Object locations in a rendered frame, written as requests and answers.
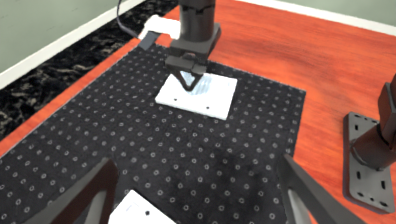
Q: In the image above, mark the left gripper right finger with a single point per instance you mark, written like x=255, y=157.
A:
x=302, y=193

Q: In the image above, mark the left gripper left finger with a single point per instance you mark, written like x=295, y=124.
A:
x=98, y=185

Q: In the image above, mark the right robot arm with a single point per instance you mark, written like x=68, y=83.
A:
x=368, y=157

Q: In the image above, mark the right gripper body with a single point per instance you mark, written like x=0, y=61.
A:
x=194, y=34

